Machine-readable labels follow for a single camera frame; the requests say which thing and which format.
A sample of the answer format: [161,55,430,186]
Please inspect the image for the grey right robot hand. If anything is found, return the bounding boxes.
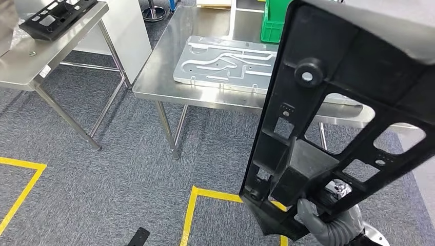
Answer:
[294,178,365,236]

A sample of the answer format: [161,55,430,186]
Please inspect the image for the black plastic plate part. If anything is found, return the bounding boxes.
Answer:
[239,0,435,242]
[18,0,99,42]

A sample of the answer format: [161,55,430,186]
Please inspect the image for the steel workbench table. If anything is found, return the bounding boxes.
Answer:
[131,5,422,161]

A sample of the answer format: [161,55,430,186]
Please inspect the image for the yellow floor tape square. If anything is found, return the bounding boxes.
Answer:
[0,156,47,236]
[179,186,289,246]

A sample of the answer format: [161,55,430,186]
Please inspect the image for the aluminium fixture plate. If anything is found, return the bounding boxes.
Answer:
[173,35,364,108]

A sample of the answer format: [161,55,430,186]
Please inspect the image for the green plastic crate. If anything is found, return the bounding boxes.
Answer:
[260,0,294,45]

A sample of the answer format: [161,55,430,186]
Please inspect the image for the open cardboard box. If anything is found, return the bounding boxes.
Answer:
[196,0,233,10]

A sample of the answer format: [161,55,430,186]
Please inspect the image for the white cabinet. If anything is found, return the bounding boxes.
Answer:
[13,0,152,86]

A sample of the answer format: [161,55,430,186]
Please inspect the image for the steel side table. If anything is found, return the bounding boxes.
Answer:
[0,2,131,152]

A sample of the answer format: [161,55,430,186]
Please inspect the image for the chrome stanchion post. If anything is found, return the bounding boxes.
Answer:
[142,0,167,22]

